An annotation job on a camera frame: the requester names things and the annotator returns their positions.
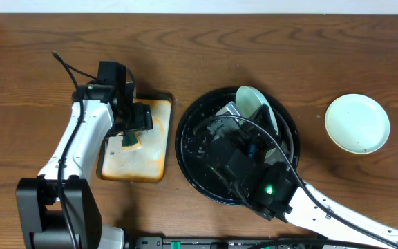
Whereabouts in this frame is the green yellow scrub sponge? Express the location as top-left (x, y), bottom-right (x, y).
top-left (122, 132), bottom-right (140, 147)

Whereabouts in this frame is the light blue plate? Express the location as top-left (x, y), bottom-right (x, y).
top-left (235, 86), bottom-right (294, 165)
top-left (324, 93), bottom-right (390, 154)

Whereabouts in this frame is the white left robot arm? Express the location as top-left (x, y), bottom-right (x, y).
top-left (15, 82), bottom-right (151, 248)

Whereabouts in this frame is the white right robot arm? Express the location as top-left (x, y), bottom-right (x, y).
top-left (278, 148), bottom-right (398, 248)

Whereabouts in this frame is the round black tray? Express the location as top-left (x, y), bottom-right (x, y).
top-left (175, 86), bottom-right (301, 205)

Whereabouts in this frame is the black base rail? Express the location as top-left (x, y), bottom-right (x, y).
top-left (126, 236), bottom-right (328, 249)

